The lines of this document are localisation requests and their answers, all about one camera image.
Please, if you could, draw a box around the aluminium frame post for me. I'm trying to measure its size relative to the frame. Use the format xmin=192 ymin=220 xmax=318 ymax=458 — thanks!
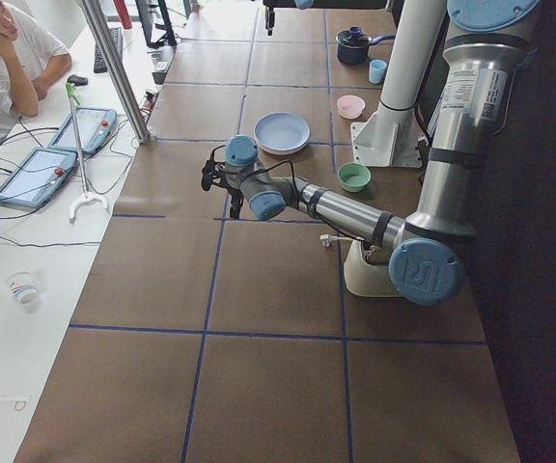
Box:
xmin=80 ymin=0 xmax=151 ymax=145

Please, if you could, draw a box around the slice of toast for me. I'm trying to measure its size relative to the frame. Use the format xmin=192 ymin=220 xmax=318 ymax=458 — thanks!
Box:
xmin=363 ymin=245 xmax=387 ymax=265

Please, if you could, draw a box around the light blue cup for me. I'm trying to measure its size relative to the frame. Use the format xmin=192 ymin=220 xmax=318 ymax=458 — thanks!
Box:
xmin=368 ymin=59 xmax=387 ymax=84

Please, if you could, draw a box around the black monitor stand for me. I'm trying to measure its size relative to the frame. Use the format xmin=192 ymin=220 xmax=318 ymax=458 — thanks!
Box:
xmin=135 ymin=0 xmax=178 ymax=49

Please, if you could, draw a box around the blue teach pendant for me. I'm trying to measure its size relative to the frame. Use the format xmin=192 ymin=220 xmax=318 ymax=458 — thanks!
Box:
xmin=48 ymin=106 xmax=118 ymax=157
xmin=0 ymin=149 xmax=77 ymax=208

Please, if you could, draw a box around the pink plate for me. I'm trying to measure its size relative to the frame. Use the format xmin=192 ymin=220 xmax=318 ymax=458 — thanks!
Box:
xmin=262 ymin=147 xmax=303 ymax=156

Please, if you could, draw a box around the paper cup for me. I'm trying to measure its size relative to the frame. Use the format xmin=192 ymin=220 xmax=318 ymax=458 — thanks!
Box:
xmin=6 ymin=271 xmax=39 ymax=304

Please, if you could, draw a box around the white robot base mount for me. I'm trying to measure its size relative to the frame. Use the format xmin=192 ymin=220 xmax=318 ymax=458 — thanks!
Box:
xmin=351 ymin=0 xmax=446 ymax=169

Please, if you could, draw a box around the dark blue saucepan with lid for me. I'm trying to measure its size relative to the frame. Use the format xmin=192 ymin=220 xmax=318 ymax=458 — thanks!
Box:
xmin=336 ymin=26 xmax=396 ymax=65

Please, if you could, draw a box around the rear blue teach pendant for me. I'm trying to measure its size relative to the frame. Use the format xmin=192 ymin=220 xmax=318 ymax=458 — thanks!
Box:
xmin=48 ymin=106 xmax=118 ymax=157

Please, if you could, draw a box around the mint green bowl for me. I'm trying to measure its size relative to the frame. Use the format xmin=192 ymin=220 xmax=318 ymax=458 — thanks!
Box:
xmin=337 ymin=162 xmax=372 ymax=193

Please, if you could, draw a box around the light blue plate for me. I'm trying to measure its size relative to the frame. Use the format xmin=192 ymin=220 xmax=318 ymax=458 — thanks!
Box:
xmin=254 ymin=112 xmax=311 ymax=150

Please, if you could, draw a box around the black computer mouse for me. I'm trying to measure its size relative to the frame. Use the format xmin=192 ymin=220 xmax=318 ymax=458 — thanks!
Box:
xmin=67 ymin=74 xmax=89 ymax=87

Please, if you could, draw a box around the cream white toaster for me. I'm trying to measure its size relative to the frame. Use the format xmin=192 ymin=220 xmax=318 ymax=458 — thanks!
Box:
xmin=344 ymin=241 xmax=401 ymax=298

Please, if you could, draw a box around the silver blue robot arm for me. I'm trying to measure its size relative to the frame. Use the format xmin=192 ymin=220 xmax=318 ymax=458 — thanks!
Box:
xmin=201 ymin=1 xmax=542 ymax=306

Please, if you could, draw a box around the red cylinder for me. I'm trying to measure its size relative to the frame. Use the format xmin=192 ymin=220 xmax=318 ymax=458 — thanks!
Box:
xmin=114 ymin=0 xmax=132 ymax=30

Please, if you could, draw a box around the white reacher grabber tool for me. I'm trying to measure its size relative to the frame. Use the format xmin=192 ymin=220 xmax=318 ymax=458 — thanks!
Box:
xmin=66 ymin=83 xmax=108 ymax=224

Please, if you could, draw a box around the black keyboard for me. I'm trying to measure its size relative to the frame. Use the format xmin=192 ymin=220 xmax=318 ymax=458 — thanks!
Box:
xmin=93 ymin=26 xmax=125 ymax=74

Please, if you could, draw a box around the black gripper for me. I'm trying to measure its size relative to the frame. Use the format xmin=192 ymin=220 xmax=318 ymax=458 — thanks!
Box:
xmin=201 ymin=161 xmax=230 ymax=192
xmin=264 ymin=7 xmax=275 ymax=36

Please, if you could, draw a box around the person in white shirt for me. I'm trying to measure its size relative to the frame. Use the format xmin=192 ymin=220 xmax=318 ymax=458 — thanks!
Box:
xmin=0 ymin=1 xmax=71 ymax=142

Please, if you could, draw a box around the front blue teach pendant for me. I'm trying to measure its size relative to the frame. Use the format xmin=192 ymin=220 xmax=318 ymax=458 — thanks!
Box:
xmin=0 ymin=149 xmax=77 ymax=208

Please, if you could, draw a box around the pink bowl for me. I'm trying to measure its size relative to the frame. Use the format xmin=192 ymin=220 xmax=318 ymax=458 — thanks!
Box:
xmin=336 ymin=95 xmax=366 ymax=120

